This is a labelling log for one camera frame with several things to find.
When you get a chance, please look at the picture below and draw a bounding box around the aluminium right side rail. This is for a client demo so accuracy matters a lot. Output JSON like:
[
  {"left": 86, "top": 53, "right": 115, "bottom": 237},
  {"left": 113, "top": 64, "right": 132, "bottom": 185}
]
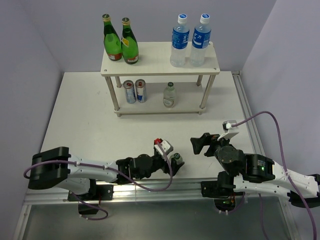
[{"left": 231, "top": 71, "right": 265, "bottom": 155}]

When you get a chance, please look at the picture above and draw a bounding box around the green glass bottle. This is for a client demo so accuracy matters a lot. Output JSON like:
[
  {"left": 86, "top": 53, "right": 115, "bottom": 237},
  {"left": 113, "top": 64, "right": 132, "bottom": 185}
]
[
  {"left": 121, "top": 17, "right": 139, "bottom": 65},
  {"left": 102, "top": 14, "right": 122, "bottom": 61}
]

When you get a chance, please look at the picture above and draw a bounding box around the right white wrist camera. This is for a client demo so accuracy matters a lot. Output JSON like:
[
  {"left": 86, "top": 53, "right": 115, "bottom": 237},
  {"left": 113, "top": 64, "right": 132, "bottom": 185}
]
[{"left": 217, "top": 120, "right": 240, "bottom": 141}]

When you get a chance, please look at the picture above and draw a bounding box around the blue silver Red Bull can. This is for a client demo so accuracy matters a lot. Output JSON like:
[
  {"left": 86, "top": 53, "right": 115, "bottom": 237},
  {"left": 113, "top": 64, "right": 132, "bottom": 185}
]
[{"left": 135, "top": 79, "right": 147, "bottom": 103}]

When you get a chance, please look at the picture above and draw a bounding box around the green glass bottle front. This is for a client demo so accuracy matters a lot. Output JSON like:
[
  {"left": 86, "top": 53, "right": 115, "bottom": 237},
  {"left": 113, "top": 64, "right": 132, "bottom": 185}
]
[{"left": 102, "top": 14, "right": 122, "bottom": 61}]

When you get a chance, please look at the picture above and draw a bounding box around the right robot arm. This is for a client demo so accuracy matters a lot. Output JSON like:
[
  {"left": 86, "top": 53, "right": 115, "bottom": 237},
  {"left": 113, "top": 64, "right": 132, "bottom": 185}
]
[{"left": 190, "top": 132, "right": 320, "bottom": 208}]

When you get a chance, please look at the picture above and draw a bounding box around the silver blue can left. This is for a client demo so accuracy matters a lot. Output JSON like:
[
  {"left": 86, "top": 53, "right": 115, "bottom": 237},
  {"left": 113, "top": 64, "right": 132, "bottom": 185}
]
[{"left": 123, "top": 80, "right": 136, "bottom": 104}]

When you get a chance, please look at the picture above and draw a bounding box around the aluminium front rail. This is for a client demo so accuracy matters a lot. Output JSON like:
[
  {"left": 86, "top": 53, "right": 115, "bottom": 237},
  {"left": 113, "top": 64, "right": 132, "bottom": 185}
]
[{"left": 23, "top": 178, "right": 251, "bottom": 205}]

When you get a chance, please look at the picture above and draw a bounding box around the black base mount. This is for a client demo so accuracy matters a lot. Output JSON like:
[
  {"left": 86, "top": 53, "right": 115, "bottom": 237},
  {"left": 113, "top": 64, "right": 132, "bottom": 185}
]
[
  {"left": 200, "top": 180, "right": 244, "bottom": 211},
  {"left": 67, "top": 184, "right": 114, "bottom": 220}
]

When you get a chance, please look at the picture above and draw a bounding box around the white two-tier shelf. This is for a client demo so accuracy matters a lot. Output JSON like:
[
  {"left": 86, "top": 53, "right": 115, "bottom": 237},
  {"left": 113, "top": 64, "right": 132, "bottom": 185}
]
[{"left": 100, "top": 42, "right": 220, "bottom": 117}]

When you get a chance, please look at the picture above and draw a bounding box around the clear glass bottle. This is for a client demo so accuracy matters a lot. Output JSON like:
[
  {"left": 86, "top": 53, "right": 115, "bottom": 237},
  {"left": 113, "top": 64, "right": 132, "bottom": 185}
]
[
  {"left": 163, "top": 82, "right": 177, "bottom": 108},
  {"left": 170, "top": 153, "right": 183, "bottom": 161}
]

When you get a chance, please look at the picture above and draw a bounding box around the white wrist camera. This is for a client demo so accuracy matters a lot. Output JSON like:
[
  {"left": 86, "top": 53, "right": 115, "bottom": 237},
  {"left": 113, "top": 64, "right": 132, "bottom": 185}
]
[
  {"left": 217, "top": 120, "right": 240, "bottom": 141},
  {"left": 153, "top": 138, "right": 174, "bottom": 156}
]

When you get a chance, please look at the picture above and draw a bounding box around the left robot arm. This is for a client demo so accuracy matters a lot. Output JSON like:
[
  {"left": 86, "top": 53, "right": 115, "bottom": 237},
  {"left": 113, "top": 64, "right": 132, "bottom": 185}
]
[{"left": 23, "top": 146, "right": 185, "bottom": 200}]

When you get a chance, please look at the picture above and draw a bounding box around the Pocari Sweat bottle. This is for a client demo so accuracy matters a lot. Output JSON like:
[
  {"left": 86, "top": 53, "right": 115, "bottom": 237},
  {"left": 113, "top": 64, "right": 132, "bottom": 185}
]
[
  {"left": 190, "top": 13, "right": 212, "bottom": 67},
  {"left": 170, "top": 13, "right": 190, "bottom": 67}
]

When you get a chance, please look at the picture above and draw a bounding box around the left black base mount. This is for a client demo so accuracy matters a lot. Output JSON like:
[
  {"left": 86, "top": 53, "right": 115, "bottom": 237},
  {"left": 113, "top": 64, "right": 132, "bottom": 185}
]
[{"left": 67, "top": 184, "right": 114, "bottom": 220}]

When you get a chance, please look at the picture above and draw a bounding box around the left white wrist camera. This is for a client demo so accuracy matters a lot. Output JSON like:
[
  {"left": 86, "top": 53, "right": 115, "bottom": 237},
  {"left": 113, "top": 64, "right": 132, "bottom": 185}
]
[{"left": 153, "top": 138, "right": 174, "bottom": 156}]

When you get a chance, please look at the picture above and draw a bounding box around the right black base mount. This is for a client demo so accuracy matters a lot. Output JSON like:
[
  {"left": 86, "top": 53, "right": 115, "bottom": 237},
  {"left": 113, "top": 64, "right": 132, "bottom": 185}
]
[{"left": 200, "top": 180, "right": 244, "bottom": 211}]

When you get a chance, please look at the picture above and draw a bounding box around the aluminium rail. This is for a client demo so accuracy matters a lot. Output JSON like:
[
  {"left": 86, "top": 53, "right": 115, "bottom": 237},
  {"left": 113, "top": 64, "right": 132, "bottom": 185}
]
[
  {"left": 23, "top": 178, "right": 251, "bottom": 205},
  {"left": 231, "top": 71, "right": 265, "bottom": 155}
]

